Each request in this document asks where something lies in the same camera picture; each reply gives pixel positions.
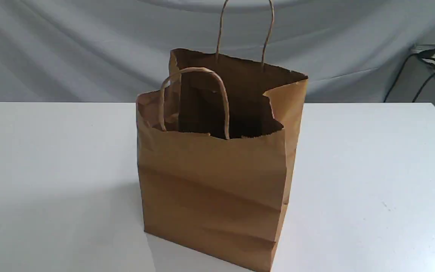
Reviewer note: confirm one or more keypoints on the white backdrop cloth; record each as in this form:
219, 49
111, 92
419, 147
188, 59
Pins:
113, 50

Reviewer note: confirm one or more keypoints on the brown paper bag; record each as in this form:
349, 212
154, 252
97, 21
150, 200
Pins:
216, 154

